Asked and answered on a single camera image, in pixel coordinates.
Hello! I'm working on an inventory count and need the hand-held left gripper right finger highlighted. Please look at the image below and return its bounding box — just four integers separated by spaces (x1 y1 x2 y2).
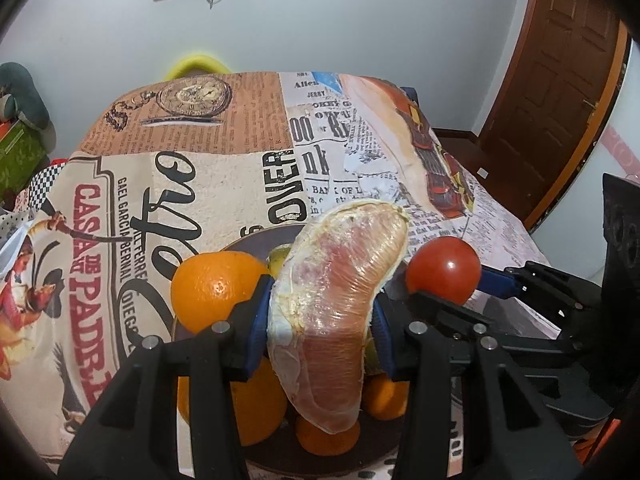
369 287 585 480

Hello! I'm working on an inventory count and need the large orange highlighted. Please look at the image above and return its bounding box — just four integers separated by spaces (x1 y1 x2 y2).
177 355 289 447
170 251 274 337

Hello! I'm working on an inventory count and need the red tomato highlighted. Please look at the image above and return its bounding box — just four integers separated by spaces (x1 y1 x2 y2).
404 236 482 307

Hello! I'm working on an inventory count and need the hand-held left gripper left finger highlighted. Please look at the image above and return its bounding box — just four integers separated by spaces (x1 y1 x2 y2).
56 274 277 480

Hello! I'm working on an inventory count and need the black white checkered cloth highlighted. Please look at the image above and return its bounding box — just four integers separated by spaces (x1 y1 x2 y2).
14 157 69 212

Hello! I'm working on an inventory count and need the green patterned storage box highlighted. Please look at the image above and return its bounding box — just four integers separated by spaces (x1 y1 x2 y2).
0 119 47 198

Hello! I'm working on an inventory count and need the brown wooden door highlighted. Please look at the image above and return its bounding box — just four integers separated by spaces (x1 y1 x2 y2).
476 0 629 228

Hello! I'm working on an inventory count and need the white heart print wardrobe door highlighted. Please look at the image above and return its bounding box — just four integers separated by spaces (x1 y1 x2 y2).
530 35 640 281

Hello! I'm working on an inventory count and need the small tangerine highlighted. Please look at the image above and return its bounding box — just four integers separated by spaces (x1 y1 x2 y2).
361 374 409 421
294 412 361 457

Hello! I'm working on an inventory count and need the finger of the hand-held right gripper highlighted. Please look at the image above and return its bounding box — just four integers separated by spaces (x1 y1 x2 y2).
387 280 601 361
477 260 603 313

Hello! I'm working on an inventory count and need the newspaper print tablecloth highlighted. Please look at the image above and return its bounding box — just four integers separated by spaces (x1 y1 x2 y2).
0 71 563 480

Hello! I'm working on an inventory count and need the grey round plate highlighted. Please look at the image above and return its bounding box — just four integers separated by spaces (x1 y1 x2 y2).
169 224 417 473

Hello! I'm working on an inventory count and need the grey plush toy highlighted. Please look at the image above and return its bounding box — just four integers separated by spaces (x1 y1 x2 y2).
0 62 51 132

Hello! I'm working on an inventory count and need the pomelo segment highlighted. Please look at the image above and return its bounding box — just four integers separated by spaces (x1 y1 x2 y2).
266 199 409 436

